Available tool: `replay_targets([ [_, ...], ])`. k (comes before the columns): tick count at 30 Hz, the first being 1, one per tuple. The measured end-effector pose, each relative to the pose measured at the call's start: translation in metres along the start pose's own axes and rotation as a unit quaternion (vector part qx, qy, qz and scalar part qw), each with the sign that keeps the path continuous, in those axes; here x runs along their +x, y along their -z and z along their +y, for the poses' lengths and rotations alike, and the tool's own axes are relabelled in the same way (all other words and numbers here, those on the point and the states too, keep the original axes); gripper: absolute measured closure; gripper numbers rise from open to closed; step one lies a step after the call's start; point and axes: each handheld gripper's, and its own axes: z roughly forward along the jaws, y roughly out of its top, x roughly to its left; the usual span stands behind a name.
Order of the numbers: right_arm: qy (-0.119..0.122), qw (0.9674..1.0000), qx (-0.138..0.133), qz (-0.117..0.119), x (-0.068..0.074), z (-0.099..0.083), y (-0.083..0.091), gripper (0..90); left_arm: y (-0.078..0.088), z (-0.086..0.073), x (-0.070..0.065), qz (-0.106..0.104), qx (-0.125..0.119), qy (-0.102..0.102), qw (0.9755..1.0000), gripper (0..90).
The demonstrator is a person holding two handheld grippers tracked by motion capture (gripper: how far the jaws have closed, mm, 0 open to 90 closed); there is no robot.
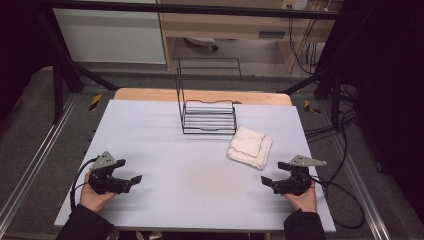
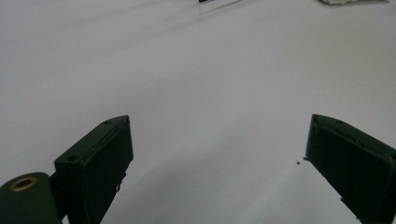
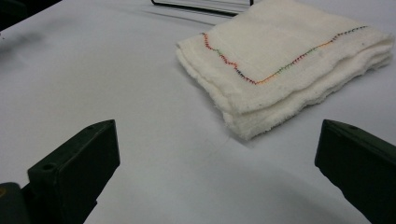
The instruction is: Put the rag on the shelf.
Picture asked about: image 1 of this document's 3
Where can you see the person's left hand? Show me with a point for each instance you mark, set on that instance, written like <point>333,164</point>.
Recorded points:
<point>90,198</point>

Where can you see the white table cover sheet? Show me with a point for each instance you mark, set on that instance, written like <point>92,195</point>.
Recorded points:
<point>186,180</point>

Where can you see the light wooden desk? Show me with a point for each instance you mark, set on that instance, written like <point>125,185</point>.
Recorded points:
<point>233,25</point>

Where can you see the black curtain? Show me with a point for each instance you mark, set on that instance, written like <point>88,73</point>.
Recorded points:
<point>20,50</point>
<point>386,83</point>

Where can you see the person's right hand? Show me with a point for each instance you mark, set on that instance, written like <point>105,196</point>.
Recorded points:
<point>306,201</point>

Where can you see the black metal frame bar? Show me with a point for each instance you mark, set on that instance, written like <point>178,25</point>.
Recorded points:
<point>200,9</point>

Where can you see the white towel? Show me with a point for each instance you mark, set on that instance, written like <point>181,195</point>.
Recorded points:
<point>250,148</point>

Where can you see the aluminium floor rail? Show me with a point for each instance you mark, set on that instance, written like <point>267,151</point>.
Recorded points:
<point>363,190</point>
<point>36,156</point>

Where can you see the wooden table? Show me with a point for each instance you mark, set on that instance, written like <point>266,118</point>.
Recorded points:
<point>150,94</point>

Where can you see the white power socket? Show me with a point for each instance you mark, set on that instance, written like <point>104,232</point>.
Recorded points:
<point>295,4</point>

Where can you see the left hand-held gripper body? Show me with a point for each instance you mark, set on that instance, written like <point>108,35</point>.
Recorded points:
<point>101,181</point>

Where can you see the white cabinet panel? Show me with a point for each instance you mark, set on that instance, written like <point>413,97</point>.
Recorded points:
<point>110,36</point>

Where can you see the white chair base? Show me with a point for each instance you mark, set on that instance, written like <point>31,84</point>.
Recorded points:
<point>201,41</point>

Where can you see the black metal stand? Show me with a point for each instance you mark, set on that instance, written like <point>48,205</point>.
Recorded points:
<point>58,90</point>
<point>335,96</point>

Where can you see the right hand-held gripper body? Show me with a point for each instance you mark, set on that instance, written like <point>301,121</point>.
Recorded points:
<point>295,185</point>

